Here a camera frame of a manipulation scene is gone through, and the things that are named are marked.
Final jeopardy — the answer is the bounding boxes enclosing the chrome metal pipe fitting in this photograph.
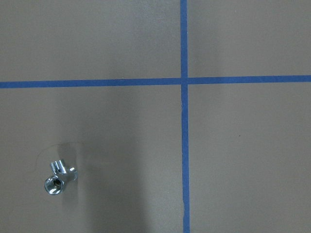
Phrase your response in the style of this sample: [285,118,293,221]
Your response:
[44,159,78,196]

